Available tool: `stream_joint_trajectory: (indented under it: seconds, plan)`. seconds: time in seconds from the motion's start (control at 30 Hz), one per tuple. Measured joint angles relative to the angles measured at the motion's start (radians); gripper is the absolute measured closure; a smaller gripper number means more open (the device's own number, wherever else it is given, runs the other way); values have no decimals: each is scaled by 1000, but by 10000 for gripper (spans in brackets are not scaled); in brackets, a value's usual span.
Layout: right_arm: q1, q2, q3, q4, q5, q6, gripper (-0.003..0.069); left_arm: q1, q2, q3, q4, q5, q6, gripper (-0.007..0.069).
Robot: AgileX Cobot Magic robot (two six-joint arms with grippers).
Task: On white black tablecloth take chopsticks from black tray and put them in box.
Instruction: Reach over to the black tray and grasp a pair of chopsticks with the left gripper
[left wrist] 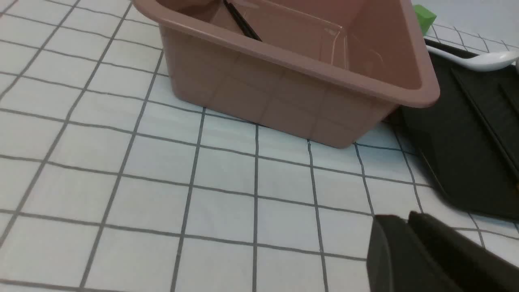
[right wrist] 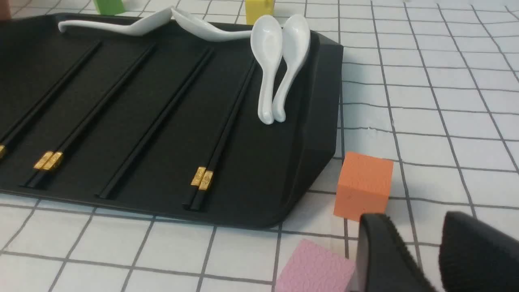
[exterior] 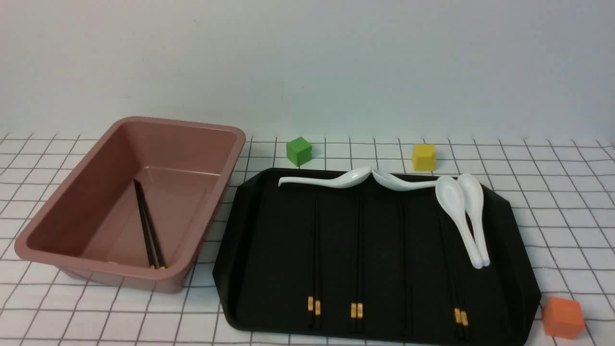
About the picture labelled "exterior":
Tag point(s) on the white spoon right outer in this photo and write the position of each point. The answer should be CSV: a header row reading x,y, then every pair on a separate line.
x,y
474,203

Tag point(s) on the white spoon centre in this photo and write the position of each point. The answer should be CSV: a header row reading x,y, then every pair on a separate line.
x,y
394,183

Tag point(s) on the white spoon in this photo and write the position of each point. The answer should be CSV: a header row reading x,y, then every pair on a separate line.
x,y
474,203
347,180
394,183
451,199

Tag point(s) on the black chopstick in bin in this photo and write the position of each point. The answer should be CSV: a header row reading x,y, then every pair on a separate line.
x,y
144,227
155,243

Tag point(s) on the orange cube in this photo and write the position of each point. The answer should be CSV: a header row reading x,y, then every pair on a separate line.
x,y
563,318

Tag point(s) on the black chopstick in bin right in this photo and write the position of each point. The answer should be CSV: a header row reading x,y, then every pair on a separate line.
x,y
155,243

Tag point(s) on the white spoon right inner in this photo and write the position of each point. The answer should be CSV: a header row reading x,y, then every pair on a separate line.
x,y
451,199

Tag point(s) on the yellow cube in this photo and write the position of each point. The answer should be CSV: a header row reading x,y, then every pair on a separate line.
x,y
424,157

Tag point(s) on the pink plastic bin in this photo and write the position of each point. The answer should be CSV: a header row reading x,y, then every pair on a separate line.
x,y
90,227

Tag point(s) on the white spoon far left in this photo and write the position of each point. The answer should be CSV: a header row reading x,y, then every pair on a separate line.
x,y
347,180

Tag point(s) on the gold-banded black chopstick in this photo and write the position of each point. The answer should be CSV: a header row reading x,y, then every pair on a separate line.
x,y
317,267
358,236
313,288
459,329
361,305
457,277

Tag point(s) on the black plastic tray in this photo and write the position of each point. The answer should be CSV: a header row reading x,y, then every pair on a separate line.
x,y
263,266

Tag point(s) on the black chopstick in bin left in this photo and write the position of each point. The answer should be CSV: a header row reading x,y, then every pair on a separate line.
x,y
144,227

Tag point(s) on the green cube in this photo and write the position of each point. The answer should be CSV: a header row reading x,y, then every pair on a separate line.
x,y
299,151

